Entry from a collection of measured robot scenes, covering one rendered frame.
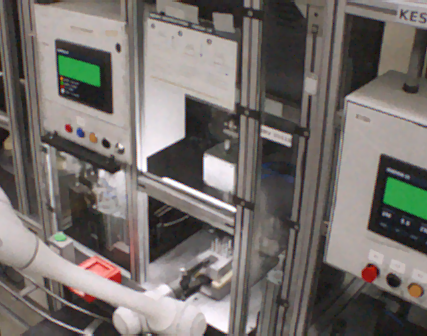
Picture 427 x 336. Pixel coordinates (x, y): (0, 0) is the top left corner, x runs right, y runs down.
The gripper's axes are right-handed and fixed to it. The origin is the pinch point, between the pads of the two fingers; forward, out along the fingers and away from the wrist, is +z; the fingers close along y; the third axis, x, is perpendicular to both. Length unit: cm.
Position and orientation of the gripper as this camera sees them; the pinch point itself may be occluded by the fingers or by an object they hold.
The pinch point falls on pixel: (208, 268)
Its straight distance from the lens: 216.4
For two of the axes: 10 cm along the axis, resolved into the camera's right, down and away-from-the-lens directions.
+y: 0.4, -8.6, -5.0
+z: 6.6, -3.6, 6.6
